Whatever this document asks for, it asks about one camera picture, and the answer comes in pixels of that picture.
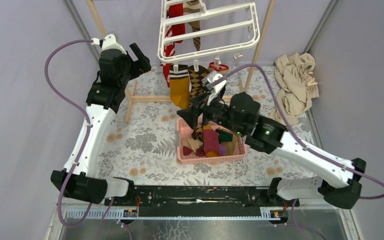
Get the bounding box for beige purple striped sock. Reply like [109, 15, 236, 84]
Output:
[181, 137, 206, 157]

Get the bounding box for green sock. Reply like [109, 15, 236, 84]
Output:
[215, 128, 233, 143]

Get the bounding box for mustard brown cuffed sock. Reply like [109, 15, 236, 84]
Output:
[168, 64, 190, 109]

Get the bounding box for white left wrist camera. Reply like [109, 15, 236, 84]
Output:
[90, 31, 128, 54]

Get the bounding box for wooden hanger stand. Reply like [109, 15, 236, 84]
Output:
[86, 0, 276, 123]

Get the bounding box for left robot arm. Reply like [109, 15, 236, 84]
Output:
[50, 43, 151, 206]

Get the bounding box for floral table mat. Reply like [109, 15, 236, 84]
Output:
[95, 66, 314, 186]

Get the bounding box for brown argyle sock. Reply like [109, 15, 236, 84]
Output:
[191, 125, 213, 142]

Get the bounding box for tan plain sock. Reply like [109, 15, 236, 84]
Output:
[221, 133, 239, 156]

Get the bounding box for dark argyle sock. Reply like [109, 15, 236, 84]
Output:
[187, 65, 210, 98]

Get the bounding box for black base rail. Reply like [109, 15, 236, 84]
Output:
[112, 185, 293, 218]

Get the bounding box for beige crumpled cloth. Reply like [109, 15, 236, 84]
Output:
[269, 53, 319, 126]

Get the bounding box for red white striped sock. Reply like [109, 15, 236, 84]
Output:
[162, 26, 176, 88]

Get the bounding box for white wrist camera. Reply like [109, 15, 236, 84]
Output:
[90, 31, 128, 54]
[203, 71, 227, 106]

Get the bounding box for brown striped sock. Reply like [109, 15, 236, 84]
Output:
[182, 0, 201, 51]

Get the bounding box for navy bear sock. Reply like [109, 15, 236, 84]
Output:
[207, 62, 230, 100]

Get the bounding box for red bear sock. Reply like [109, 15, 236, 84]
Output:
[167, 2, 186, 44]

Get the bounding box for purple orange striped sock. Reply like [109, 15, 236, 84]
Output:
[203, 128, 226, 158]

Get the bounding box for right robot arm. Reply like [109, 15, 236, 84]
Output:
[177, 92, 366, 210]

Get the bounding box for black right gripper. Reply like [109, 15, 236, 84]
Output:
[176, 89, 246, 136]

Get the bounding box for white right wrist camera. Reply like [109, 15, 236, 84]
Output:
[203, 71, 227, 106]

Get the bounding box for white plastic sock hanger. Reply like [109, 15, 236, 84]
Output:
[156, 0, 261, 66]

